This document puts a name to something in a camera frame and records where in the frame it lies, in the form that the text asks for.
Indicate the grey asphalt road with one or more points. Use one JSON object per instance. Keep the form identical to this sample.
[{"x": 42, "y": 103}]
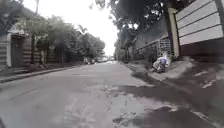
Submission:
[{"x": 76, "y": 93}]

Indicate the pile of pale bags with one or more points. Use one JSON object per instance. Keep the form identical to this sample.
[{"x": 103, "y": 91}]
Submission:
[{"x": 161, "y": 62}]

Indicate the large dark trees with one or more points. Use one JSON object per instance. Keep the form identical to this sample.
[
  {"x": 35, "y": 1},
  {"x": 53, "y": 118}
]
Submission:
[{"x": 133, "y": 13}]

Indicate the grey concrete pavement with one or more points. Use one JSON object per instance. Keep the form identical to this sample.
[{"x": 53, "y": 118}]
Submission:
[{"x": 186, "y": 76}]

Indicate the white slatted fence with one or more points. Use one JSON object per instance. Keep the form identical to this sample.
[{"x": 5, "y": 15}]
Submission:
[{"x": 200, "y": 23}]

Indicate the building with grey gate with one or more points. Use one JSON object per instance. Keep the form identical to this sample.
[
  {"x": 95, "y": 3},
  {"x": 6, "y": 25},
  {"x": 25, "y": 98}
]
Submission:
[{"x": 13, "y": 50}]

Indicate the grey wall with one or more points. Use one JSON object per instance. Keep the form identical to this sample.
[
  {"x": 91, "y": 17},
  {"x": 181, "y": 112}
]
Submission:
[{"x": 150, "y": 36}]

